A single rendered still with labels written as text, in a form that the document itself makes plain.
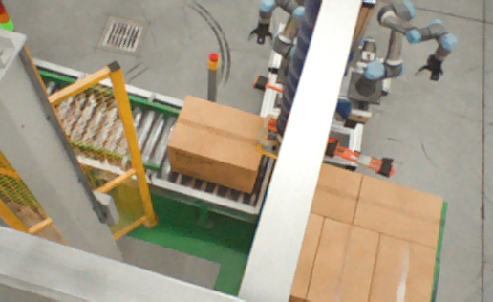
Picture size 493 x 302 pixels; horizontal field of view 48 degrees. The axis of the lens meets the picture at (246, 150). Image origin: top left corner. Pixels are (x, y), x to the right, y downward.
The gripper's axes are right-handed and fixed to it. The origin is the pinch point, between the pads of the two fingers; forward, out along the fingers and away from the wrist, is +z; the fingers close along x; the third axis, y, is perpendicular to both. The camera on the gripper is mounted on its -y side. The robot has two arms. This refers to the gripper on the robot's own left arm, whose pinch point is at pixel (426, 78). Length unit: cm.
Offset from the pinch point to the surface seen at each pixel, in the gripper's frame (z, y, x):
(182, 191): 93, -66, 133
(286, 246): -153, -166, 78
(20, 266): -169, -185, 124
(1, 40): -151, -130, 156
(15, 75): -138, -132, 155
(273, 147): 41, -45, 79
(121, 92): -40, -74, 156
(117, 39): 155, 89, 236
